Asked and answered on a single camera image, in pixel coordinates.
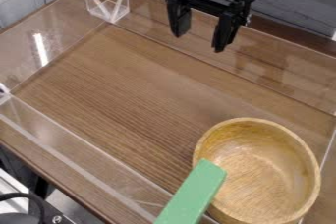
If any brown wooden bowl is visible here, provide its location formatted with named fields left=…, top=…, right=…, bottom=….
left=193, top=117, right=322, bottom=224

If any clear acrylic tray wall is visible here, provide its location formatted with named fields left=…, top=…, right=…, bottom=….
left=0, top=94, right=221, bottom=224

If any clear acrylic corner bracket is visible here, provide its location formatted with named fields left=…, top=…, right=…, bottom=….
left=86, top=0, right=130, bottom=24

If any black cable lower left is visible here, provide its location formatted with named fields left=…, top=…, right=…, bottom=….
left=0, top=192, right=47, bottom=224

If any green block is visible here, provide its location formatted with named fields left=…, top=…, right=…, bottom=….
left=154, top=159, right=227, bottom=224

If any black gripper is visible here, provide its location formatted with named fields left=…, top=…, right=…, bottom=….
left=166, top=0, right=255, bottom=53

